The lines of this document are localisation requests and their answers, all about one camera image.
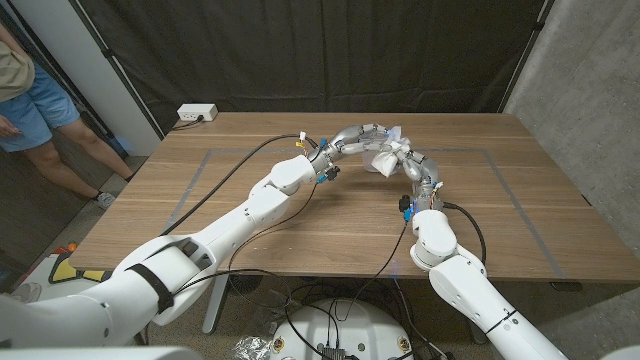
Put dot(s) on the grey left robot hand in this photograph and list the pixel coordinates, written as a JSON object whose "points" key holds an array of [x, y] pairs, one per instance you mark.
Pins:
{"points": [[350, 136]]}

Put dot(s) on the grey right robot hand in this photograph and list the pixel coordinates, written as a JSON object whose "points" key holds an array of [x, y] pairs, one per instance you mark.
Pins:
{"points": [[427, 172]]}

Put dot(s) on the clear plastic measuring cup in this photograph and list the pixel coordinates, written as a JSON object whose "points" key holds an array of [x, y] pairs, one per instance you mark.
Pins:
{"points": [[372, 162]]}

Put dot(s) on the white tissue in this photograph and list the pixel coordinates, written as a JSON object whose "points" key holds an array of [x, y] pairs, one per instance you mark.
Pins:
{"points": [[387, 162]]}

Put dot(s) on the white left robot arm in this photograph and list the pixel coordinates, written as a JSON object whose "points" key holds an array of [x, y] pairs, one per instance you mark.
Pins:
{"points": [[225, 230]]}

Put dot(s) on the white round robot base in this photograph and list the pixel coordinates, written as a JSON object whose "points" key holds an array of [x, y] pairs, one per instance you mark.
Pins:
{"points": [[345, 330]]}

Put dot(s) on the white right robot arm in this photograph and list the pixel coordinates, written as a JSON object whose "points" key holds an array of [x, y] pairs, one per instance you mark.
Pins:
{"points": [[465, 295]]}

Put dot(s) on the grey tape outline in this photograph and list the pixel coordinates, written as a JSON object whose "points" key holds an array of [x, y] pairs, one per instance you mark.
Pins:
{"points": [[465, 149]]}

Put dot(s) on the black backdrop curtain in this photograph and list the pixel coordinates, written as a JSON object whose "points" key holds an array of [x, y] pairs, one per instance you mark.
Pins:
{"points": [[325, 60]]}

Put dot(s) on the black backdrop stand pole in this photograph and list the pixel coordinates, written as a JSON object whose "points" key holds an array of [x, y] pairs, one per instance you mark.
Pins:
{"points": [[525, 55], [117, 70]]}

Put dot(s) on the white power strip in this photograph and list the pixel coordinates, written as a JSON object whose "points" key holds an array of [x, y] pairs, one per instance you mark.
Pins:
{"points": [[197, 112]]}

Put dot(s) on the grey table leg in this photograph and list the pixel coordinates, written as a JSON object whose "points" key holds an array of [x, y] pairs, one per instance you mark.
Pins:
{"points": [[475, 332]]}

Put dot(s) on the black round fan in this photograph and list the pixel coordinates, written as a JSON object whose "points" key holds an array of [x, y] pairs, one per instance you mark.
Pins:
{"points": [[243, 283]]}

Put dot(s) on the clear plastic wrapper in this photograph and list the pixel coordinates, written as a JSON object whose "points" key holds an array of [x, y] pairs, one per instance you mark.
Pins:
{"points": [[270, 312]]}

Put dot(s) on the white table leg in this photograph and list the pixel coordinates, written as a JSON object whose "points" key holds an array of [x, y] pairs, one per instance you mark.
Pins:
{"points": [[216, 305]]}

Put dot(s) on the crumpled silver foil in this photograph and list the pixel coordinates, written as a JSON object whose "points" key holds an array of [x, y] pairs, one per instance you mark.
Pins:
{"points": [[252, 348]]}

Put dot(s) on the small orange object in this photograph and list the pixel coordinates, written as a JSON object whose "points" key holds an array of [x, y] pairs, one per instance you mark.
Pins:
{"points": [[72, 246]]}

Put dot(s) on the person in blue shorts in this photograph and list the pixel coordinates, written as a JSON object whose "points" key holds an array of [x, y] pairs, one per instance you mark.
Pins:
{"points": [[40, 110]]}

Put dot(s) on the yellow black white board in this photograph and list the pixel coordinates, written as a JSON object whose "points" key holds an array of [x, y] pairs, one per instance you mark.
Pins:
{"points": [[65, 270]]}

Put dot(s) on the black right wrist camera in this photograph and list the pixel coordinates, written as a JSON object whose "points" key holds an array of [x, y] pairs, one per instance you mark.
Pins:
{"points": [[404, 204]]}

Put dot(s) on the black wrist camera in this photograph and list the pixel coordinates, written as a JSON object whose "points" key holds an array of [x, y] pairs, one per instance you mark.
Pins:
{"points": [[331, 173], [404, 204]]}

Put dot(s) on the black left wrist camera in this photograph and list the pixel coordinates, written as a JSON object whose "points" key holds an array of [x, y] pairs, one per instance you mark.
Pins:
{"points": [[331, 173]]}

